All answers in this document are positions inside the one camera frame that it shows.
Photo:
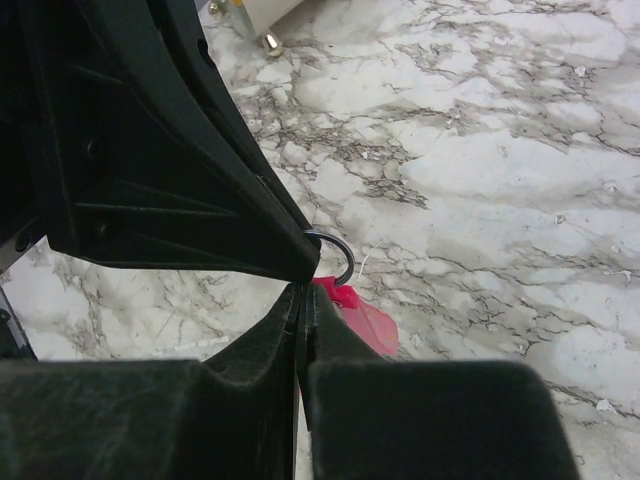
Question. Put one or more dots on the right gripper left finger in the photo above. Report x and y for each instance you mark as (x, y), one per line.
(233, 416)

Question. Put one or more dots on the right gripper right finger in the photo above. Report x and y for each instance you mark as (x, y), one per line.
(372, 418)

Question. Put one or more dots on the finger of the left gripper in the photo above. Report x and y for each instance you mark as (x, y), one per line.
(128, 170)
(182, 33)

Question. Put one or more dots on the pink strap keyring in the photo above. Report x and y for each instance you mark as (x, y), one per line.
(372, 325)

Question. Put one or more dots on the cream cylinder tricolour face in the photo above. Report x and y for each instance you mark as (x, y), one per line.
(254, 19)

